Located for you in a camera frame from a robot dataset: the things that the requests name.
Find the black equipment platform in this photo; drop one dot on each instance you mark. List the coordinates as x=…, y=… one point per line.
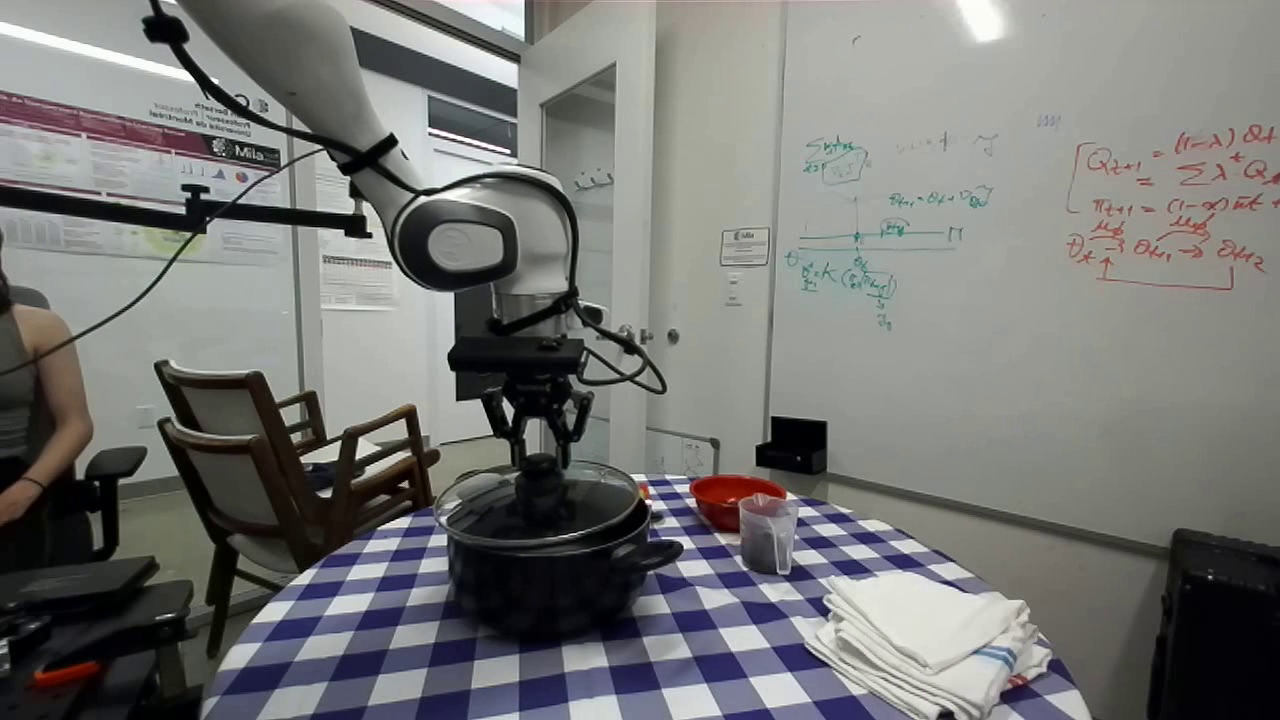
x=83, y=603

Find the black boom bar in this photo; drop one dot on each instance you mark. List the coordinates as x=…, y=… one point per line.
x=133, y=208

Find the black cooking pot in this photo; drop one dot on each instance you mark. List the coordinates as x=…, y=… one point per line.
x=561, y=585

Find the person in grey top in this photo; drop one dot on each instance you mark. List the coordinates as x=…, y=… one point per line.
x=41, y=401

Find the black office chair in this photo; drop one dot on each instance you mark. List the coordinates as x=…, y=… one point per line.
x=113, y=464

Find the small black box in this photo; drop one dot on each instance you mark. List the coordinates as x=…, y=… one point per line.
x=792, y=446

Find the white door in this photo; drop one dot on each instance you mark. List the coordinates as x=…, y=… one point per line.
x=682, y=200

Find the blue white checkered tablecloth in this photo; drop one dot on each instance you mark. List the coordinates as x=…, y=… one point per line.
x=747, y=640

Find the wooden chair with grey back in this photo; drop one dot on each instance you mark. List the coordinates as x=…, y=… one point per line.
x=213, y=395
x=225, y=487

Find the folded white towels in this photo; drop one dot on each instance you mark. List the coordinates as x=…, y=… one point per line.
x=920, y=626

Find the wall poster banner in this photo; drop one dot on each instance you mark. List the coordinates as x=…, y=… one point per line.
x=83, y=144

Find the small wall sign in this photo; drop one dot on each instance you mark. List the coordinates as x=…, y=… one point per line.
x=747, y=249

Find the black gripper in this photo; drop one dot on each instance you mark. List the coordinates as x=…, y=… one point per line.
x=539, y=401

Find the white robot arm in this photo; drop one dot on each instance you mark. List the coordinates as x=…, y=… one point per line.
x=467, y=247

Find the whiteboard with writing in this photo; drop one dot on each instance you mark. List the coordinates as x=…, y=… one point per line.
x=1042, y=332

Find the glass lid with black knob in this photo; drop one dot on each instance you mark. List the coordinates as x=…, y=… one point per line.
x=587, y=504

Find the red bowl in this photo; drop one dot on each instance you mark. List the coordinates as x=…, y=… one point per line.
x=722, y=504

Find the black speaker case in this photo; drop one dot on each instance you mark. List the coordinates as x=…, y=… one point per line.
x=1223, y=626

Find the clear plastic measuring cup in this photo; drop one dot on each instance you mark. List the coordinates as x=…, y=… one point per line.
x=764, y=543

